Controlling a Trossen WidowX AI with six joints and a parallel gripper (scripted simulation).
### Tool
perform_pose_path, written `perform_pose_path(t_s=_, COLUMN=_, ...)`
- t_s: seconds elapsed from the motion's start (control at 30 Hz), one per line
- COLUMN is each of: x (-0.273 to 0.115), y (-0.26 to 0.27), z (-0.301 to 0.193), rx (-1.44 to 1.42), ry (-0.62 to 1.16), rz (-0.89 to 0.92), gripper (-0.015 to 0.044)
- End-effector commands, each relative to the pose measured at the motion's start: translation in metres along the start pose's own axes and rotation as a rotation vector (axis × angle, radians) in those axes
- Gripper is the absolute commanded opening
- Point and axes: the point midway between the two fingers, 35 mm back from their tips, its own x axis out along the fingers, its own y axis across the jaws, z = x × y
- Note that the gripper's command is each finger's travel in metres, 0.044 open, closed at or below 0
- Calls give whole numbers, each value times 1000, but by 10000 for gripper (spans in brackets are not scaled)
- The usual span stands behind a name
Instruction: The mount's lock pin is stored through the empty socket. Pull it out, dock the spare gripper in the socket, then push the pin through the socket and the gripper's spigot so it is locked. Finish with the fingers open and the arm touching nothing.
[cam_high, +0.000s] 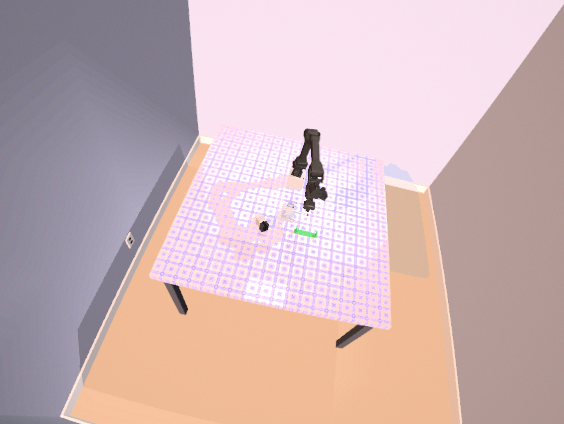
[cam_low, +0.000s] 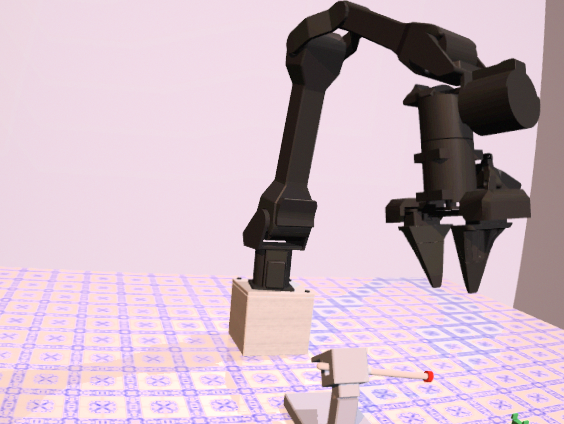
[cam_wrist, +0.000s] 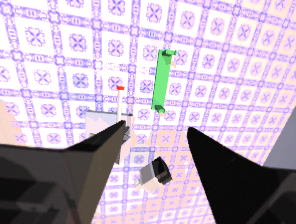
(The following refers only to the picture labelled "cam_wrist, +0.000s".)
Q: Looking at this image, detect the white pin with red cap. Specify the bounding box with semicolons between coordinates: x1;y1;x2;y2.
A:
116;86;124;123

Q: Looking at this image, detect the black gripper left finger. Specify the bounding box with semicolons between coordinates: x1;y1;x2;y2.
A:
0;120;126;224

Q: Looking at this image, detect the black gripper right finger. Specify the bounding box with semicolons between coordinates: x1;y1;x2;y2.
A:
186;127;296;224

